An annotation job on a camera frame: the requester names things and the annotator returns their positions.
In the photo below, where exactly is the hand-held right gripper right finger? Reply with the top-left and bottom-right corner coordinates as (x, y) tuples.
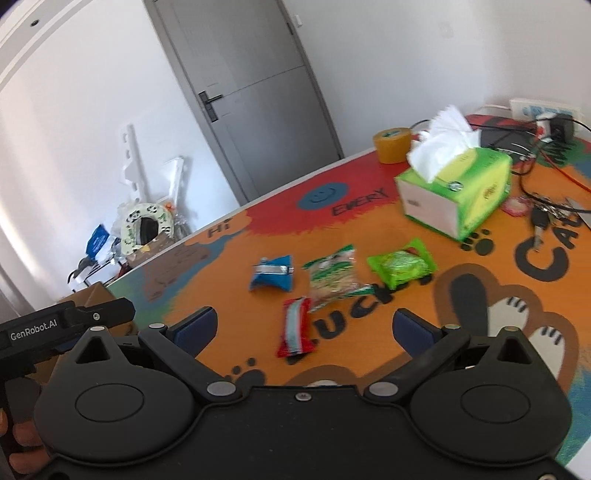
(364, 309), (544, 408)

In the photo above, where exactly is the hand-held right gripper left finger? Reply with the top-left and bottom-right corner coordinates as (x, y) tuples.
(65, 307), (243, 408)

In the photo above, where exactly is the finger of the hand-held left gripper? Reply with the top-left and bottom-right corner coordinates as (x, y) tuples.
(65, 298), (136, 339)

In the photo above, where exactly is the large cardboard box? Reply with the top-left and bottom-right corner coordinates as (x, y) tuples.
(28, 282), (139, 386)

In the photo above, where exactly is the bright green snack packet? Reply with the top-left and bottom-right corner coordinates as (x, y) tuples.
(367, 238), (438, 291)

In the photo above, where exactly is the blue snack packet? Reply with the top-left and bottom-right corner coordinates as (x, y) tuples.
(249, 254), (296, 293)

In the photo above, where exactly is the green white snack packet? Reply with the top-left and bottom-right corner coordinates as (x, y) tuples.
(302, 244), (375, 313)

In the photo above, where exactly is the red snack packet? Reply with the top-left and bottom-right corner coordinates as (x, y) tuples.
(276, 296), (319, 357)

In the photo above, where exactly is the person's left hand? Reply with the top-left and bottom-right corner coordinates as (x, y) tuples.
(0, 408), (52, 477)

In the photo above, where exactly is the cartoon printed table mat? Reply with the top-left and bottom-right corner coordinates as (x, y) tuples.
(106, 113), (591, 467)

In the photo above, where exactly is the blue bag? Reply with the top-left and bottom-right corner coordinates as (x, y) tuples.
(88, 224), (110, 259)

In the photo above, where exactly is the small cardboard box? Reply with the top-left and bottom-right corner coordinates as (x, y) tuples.
(127, 228), (177, 268)

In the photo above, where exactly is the white plastic bag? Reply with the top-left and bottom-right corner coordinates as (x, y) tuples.
(159, 157), (190, 209)

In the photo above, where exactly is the green tissue box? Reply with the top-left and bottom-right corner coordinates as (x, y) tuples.
(394, 105), (513, 241)

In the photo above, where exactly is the white plastic rack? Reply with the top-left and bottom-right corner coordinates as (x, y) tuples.
(119, 122), (153, 204)

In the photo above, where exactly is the bunch of keys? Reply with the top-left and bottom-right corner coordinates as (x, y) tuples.
(526, 194), (578, 253)

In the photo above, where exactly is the brown tape roll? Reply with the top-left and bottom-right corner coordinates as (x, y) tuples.
(373, 127), (413, 164)

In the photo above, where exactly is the dark flat object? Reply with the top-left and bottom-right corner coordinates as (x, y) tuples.
(480, 127), (541, 153)

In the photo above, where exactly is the grey door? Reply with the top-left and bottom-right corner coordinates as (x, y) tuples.
(143, 0), (346, 206)

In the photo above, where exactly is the black charger adapter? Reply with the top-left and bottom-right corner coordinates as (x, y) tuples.
(549, 117), (575, 142)

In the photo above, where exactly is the white power strip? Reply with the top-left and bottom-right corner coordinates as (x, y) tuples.
(509, 98), (581, 128)

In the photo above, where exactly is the panda print ring cushion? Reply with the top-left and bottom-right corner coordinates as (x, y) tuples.
(121, 202), (175, 257)

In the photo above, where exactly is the pink keychain charm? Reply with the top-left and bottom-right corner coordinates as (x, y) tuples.
(503, 195), (531, 217)

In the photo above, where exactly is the black cable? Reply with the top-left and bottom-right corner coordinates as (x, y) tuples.
(411, 117), (591, 205)

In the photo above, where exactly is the black door handle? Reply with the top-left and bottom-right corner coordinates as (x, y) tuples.
(198, 91), (223, 122)

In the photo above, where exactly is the red cable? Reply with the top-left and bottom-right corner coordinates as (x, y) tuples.
(517, 148), (591, 193)

